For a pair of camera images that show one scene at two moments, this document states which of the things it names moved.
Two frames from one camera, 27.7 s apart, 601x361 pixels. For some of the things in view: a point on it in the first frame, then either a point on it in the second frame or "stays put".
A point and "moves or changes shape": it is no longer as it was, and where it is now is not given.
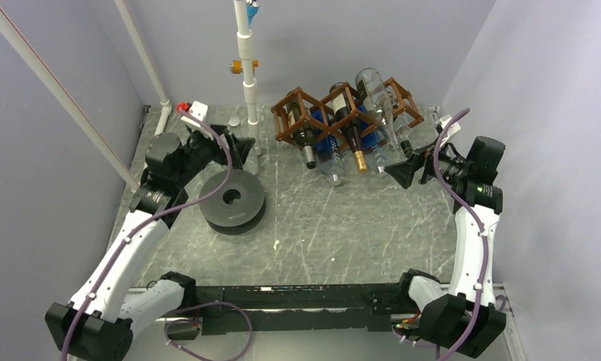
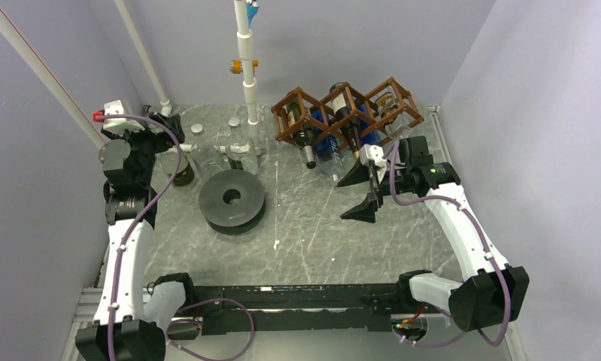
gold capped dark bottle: [341, 106] stays put
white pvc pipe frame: [36, 60] stays put
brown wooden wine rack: [344, 116] stays put
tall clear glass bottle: [374, 95] moves or changes shape
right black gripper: [404, 171] → [365, 210]
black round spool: [238, 207] stays put
